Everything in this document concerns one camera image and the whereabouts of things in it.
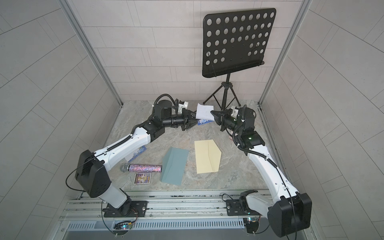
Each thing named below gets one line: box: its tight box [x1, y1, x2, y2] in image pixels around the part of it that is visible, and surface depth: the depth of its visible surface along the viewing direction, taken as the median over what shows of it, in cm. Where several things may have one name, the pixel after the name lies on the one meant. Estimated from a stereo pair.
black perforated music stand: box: [202, 8, 276, 110], surface depth 69 cm
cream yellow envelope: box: [194, 139, 222, 174], surface depth 91 cm
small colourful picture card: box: [133, 172, 152, 185], surface depth 80 cm
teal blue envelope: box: [160, 146, 189, 186], surface depth 86 cm
